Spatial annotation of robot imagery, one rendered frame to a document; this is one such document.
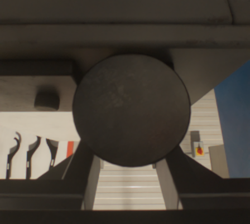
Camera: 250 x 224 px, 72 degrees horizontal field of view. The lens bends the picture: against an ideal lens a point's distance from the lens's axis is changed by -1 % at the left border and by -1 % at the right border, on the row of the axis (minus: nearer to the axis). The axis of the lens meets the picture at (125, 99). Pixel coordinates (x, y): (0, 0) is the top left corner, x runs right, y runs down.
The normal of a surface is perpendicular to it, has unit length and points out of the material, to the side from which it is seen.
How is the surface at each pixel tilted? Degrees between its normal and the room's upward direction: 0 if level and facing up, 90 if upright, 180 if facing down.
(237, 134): 90
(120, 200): 90
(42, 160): 90
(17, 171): 90
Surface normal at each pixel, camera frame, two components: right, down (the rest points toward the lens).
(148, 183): 0.00, -0.33
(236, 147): -1.00, 0.00
